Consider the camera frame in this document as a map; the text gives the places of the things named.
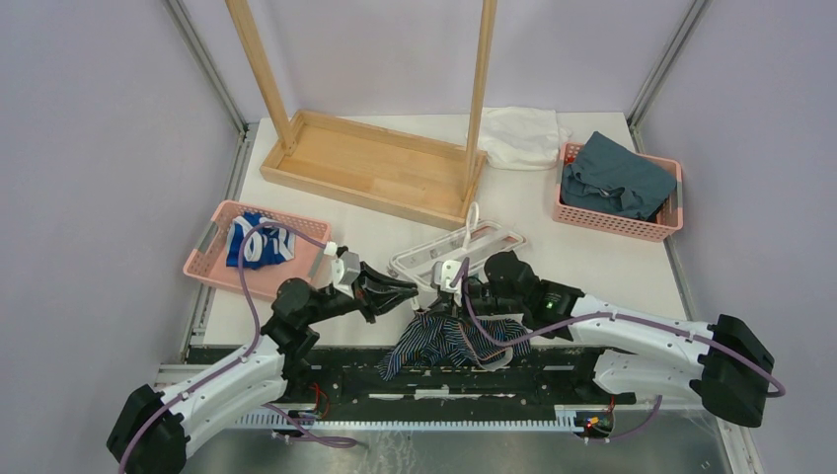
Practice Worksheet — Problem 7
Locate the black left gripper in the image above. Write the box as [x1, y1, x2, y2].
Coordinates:
[303, 260, 419, 325]

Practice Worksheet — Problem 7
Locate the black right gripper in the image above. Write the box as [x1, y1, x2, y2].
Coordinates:
[426, 280, 524, 328]

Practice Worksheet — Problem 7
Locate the white plastic clip hanger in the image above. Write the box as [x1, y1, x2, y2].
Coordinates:
[388, 201, 528, 291]

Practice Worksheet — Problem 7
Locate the navy striped boxer underwear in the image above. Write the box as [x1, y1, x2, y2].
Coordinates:
[376, 314, 532, 381]

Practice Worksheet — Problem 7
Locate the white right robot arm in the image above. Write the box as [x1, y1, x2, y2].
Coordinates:
[431, 251, 787, 428]

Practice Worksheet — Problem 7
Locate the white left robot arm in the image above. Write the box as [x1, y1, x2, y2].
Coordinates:
[106, 262, 419, 473]

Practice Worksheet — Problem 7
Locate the blue white underwear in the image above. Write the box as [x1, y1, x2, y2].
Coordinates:
[225, 211, 295, 270]

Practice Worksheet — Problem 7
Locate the wooden hanger rack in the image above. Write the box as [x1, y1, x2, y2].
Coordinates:
[226, 1, 497, 230]

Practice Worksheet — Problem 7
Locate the teal grey underwear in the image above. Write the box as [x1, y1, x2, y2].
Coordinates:
[560, 131, 677, 221]

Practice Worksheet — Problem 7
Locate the white folded cloth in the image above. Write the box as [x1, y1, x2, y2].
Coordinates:
[478, 107, 572, 172]

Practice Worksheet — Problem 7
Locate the pink basket left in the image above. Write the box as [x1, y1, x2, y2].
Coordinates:
[184, 200, 331, 301]

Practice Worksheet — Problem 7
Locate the pink basket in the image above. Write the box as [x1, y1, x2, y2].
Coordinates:
[184, 200, 331, 301]
[553, 132, 683, 242]

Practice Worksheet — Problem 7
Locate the pink basket right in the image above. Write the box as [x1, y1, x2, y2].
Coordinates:
[553, 132, 683, 242]

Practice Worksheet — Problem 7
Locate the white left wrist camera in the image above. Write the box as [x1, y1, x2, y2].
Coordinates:
[324, 241, 361, 297]

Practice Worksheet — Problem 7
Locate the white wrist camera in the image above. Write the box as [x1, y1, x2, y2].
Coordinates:
[324, 241, 361, 297]
[431, 258, 470, 295]

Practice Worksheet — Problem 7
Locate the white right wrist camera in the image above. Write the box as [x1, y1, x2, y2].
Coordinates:
[431, 258, 470, 295]

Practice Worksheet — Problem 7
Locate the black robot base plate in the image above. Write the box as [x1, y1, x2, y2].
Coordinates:
[277, 347, 637, 422]

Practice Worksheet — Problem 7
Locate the white slotted cable duct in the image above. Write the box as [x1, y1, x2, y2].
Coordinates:
[230, 408, 584, 434]

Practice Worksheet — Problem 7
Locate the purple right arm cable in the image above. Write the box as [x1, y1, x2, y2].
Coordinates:
[451, 257, 786, 442]

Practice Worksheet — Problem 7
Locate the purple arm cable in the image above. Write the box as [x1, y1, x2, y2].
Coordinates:
[115, 220, 357, 474]
[451, 257, 786, 442]

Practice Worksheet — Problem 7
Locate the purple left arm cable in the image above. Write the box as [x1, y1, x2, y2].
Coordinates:
[115, 220, 357, 474]

